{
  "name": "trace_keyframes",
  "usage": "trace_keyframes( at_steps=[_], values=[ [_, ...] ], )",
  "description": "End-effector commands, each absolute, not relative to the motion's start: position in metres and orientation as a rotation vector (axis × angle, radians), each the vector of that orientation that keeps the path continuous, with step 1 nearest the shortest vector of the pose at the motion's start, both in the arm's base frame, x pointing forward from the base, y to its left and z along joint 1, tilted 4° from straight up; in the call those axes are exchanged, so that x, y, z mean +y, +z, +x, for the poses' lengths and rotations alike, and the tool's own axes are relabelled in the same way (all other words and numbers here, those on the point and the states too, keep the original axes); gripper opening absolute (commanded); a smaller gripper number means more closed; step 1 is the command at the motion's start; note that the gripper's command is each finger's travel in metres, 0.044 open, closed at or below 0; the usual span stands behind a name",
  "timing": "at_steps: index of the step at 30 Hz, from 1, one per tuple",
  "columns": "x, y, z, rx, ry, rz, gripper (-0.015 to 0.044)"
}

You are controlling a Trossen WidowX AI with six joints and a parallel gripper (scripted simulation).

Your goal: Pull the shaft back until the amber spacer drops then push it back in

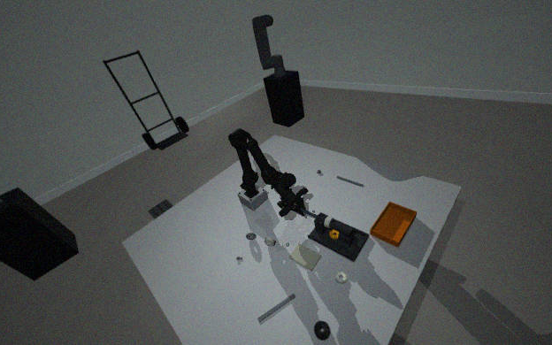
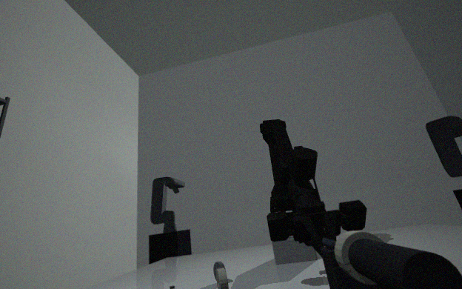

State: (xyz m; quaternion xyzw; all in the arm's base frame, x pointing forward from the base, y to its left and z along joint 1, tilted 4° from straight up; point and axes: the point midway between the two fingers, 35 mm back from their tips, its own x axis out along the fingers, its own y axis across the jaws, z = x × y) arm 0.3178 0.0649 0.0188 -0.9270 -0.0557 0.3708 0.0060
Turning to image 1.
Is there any brown open tray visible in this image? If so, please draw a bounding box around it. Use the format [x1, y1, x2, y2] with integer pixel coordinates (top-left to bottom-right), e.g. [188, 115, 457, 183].
[370, 202, 417, 247]

